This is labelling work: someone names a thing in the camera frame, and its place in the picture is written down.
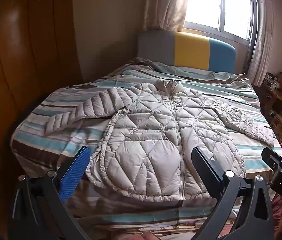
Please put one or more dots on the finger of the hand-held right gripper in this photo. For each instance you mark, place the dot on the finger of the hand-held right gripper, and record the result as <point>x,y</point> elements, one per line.
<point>272,158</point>

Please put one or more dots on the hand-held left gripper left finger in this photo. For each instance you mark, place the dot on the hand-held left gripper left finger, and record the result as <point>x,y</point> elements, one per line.
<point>74,171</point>

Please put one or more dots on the window with metal frame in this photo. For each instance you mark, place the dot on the window with metal frame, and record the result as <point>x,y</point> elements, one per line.
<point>221,7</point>

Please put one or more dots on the beige quilted puffer jacket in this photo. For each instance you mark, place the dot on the beige quilted puffer jacket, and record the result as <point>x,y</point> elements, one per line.
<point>156,140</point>

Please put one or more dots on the grey yellow blue headboard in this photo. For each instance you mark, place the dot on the grey yellow blue headboard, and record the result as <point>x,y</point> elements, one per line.
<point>181,48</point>

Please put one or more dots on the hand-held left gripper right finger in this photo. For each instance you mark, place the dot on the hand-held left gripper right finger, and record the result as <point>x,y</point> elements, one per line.
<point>204,163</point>

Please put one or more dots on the beige patterned curtain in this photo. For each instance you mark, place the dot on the beige patterned curtain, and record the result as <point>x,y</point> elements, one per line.
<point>164,3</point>
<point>262,35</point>

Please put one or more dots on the wooden wardrobe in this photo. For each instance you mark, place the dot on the wooden wardrobe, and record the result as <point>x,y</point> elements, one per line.
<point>18,80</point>

